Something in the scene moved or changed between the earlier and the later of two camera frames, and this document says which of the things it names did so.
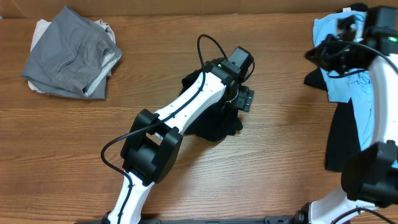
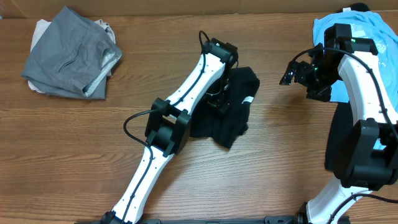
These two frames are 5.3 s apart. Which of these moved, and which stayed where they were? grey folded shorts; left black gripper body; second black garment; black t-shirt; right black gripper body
Moved: right black gripper body; black t-shirt; left black gripper body
Stayed: second black garment; grey folded shorts
